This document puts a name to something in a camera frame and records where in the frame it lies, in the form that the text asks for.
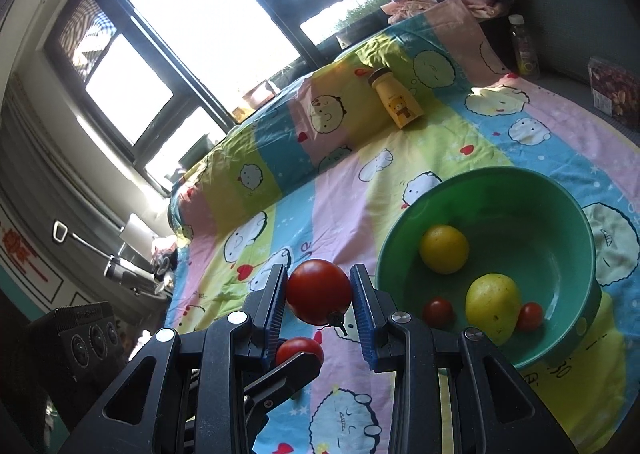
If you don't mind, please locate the red tomato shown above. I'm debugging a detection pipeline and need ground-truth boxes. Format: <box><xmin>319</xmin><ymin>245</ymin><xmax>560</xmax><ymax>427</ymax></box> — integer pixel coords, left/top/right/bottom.
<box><xmin>275</xmin><ymin>336</ymin><xmax>325</xmax><ymax>375</ymax></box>
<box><xmin>515</xmin><ymin>302</ymin><xmax>545</xmax><ymax>332</ymax></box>
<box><xmin>285</xmin><ymin>259</ymin><xmax>353</xmax><ymax>335</ymax></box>
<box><xmin>422</xmin><ymin>297</ymin><xmax>455</xmax><ymax>326</ymax></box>

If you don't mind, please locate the large yellow-green citrus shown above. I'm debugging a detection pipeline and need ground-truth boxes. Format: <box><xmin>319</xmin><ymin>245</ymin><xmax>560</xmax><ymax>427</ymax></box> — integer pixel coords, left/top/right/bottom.
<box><xmin>465</xmin><ymin>273</ymin><xmax>523</xmax><ymax>346</ymax></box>

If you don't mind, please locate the printed snack box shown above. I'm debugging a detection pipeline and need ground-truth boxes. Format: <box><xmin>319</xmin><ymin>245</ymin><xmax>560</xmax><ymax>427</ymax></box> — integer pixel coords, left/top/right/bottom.
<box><xmin>587</xmin><ymin>56</ymin><xmax>640</xmax><ymax>127</ymax></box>

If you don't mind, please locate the clear plastic bottle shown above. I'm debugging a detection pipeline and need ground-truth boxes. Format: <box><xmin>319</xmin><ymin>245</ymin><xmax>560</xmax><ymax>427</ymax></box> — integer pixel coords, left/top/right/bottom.
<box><xmin>507</xmin><ymin>14</ymin><xmax>541</xmax><ymax>81</ymax></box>

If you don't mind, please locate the yellow cartoon bottle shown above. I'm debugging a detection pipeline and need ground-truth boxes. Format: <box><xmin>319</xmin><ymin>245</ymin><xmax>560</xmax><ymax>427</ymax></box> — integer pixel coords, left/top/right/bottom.
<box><xmin>367</xmin><ymin>66</ymin><xmax>426</xmax><ymax>130</ymax></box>

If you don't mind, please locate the green bowl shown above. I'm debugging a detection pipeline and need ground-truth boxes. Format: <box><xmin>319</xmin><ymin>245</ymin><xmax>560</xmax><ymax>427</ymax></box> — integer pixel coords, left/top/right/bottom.
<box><xmin>375</xmin><ymin>166</ymin><xmax>603</xmax><ymax>370</ymax></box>

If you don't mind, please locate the round yellow citrus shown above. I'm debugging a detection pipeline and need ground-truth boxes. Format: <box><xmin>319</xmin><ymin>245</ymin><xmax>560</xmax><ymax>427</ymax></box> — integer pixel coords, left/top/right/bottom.
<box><xmin>419</xmin><ymin>225</ymin><xmax>471</xmax><ymax>276</ymax></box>

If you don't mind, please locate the pile of dark clothes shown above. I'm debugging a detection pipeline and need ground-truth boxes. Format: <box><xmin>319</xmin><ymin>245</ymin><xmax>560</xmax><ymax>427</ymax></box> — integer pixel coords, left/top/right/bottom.
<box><xmin>151</xmin><ymin>234</ymin><xmax>177</xmax><ymax>281</ymax></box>

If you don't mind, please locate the cartoon printed striped bed sheet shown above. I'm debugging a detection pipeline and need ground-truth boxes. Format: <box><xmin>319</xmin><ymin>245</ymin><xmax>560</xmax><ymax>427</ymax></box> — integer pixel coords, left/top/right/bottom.
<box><xmin>165</xmin><ymin>0</ymin><xmax>640</xmax><ymax>454</ymax></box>

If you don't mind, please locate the white lampshade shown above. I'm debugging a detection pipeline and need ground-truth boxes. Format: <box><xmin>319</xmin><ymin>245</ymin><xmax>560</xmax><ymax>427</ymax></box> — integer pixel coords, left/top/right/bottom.
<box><xmin>120</xmin><ymin>213</ymin><xmax>157</xmax><ymax>260</ymax></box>

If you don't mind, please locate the framed red figure picture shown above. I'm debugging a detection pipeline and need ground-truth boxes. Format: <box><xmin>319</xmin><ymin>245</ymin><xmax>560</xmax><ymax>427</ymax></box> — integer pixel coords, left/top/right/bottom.
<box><xmin>0</xmin><ymin>219</ymin><xmax>64</xmax><ymax>306</ymax></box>

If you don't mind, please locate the window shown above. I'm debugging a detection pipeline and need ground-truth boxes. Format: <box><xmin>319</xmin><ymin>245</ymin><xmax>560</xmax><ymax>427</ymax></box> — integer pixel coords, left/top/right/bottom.
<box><xmin>45</xmin><ymin>0</ymin><xmax>401</xmax><ymax>195</ymax></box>

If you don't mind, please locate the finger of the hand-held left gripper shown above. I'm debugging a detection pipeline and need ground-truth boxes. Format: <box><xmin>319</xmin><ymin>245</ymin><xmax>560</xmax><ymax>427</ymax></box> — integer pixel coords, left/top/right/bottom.
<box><xmin>243</xmin><ymin>351</ymin><xmax>325</xmax><ymax>454</ymax></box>

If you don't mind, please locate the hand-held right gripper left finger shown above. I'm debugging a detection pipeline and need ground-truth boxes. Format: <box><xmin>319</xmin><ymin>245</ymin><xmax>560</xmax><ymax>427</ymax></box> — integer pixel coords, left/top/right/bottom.
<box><xmin>57</xmin><ymin>264</ymin><xmax>289</xmax><ymax>454</ymax></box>

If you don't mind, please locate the window planter with grass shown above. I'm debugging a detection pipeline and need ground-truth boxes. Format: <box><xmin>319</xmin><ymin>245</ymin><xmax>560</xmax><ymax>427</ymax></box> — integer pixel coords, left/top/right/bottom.
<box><xmin>335</xmin><ymin>0</ymin><xmax>396</xmax><ymax>47</ymax></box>

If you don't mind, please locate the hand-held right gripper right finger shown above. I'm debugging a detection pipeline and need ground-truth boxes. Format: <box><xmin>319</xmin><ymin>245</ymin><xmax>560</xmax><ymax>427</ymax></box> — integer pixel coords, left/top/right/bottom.
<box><xmin>349</xmin><ymin>265</ymin><xmax>576</xmax><ymax>454</ymax></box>

